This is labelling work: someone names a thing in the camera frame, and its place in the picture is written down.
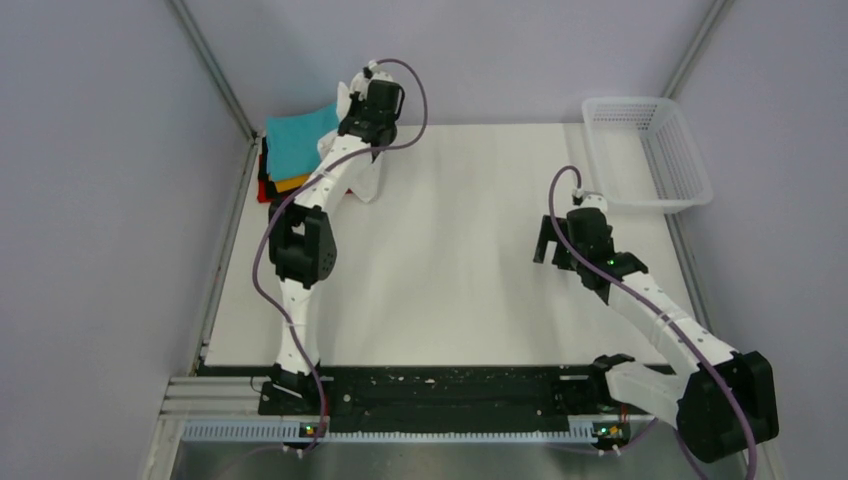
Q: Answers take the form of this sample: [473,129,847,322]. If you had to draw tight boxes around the folded cyan t shirt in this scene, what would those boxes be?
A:
[266,103,339,182]

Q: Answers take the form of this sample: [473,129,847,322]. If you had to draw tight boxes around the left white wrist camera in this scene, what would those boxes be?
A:
[349,60,393,94]

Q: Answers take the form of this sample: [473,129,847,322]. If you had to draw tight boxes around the folded black t shirt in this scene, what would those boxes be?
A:
[257,136,274,182]

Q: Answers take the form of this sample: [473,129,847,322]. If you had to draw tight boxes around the white slotted cable duct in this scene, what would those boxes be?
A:
[181,419,629,444]

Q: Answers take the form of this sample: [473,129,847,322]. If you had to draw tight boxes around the white plastic basket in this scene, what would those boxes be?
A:
[581,96,714,214]

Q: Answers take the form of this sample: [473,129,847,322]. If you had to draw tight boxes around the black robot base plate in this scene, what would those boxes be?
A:
[256,364,664,436]

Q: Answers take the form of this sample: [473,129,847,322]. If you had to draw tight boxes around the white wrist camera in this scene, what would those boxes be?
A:
[349,60,393,94]
[572,189,608,214]

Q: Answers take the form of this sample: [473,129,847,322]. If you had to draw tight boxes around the folded red t shirt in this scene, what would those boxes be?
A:
[257,180,285,203]

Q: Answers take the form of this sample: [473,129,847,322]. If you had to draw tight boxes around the white t shirt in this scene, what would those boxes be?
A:
[311,82,382,208]

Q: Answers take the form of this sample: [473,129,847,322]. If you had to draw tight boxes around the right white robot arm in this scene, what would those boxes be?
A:
[533,207,780,463]

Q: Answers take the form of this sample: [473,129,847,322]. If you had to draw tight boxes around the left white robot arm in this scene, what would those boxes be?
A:
[262,74,405,414]

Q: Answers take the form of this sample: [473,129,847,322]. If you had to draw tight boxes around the aluminium frame rail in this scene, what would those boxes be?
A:
[159,377,266,418]

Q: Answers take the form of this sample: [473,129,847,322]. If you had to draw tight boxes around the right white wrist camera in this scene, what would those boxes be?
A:
[572,189,608,214]

